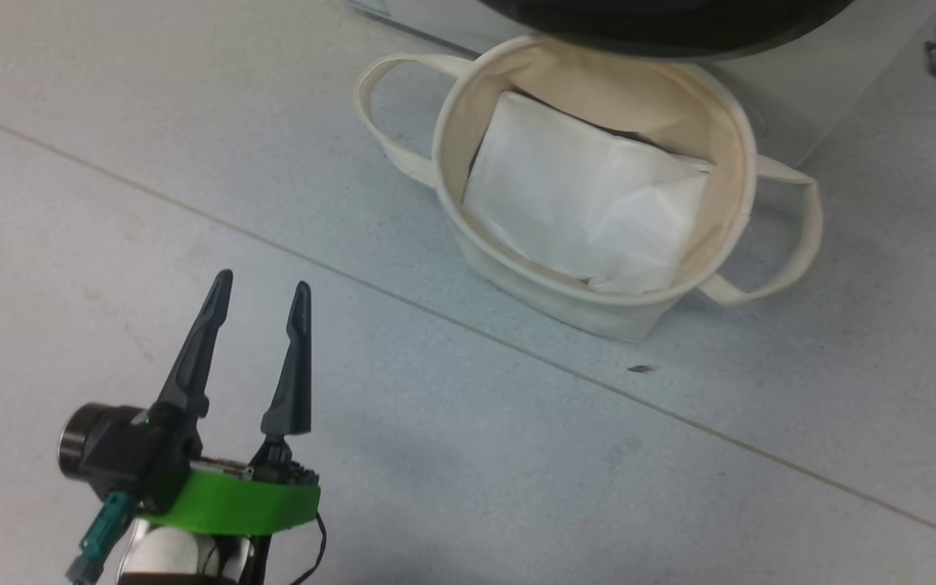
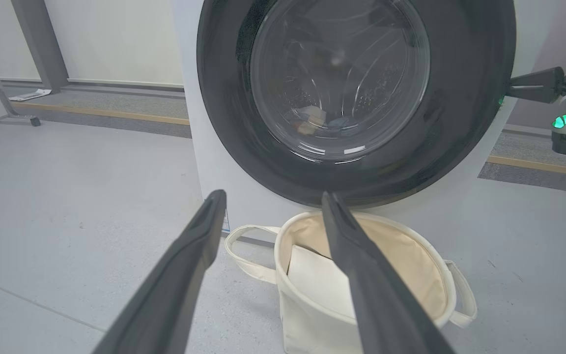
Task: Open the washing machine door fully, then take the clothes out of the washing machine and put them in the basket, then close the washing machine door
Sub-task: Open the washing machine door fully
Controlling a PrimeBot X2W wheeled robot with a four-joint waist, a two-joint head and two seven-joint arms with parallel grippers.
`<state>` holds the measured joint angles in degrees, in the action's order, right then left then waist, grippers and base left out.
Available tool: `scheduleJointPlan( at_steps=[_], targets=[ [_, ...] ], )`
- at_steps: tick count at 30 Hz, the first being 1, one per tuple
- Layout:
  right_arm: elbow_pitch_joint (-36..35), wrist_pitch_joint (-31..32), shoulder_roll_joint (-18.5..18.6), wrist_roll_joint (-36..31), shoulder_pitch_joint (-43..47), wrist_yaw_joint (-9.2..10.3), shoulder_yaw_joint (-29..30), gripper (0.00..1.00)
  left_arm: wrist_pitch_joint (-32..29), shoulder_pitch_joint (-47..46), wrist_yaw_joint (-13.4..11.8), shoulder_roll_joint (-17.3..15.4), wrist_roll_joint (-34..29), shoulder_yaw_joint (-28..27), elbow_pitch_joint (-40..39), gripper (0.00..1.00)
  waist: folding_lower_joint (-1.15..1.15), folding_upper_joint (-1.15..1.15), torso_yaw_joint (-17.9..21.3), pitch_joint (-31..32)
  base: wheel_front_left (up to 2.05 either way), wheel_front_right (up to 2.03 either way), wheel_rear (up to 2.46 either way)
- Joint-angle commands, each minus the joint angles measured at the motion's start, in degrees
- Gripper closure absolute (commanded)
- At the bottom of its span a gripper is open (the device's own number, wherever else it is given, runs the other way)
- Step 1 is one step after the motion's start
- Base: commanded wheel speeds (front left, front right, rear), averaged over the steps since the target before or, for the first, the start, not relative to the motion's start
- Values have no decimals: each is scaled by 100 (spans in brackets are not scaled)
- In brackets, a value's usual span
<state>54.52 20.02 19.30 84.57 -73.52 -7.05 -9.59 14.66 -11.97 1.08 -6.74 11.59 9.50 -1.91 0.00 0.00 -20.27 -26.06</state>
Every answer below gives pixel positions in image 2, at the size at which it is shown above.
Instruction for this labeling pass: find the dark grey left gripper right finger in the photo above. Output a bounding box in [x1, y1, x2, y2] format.
[321, 192, 455, 354]

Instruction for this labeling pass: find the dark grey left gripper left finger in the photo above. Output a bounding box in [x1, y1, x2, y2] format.
[91, 189, 228, 354]

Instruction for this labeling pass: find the black round glass washer door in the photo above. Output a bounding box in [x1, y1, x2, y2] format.
[196, 0, 517, 208]

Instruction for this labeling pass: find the white cartoon print garment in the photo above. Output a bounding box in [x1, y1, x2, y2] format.
[295, 106, 328, 136]

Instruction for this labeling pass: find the cream canvas laundry basket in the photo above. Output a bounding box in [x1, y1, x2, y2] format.
[224, 210, 478, 354]

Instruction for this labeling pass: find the white front-load washing machine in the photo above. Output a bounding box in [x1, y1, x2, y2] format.
[171, 0, 527, 246]

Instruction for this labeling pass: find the white paper sheet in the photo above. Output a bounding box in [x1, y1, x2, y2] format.
[8, 88, 53, 102]

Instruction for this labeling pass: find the grey vertical pillar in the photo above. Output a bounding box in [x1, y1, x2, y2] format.
[10, 0, 70, 94]

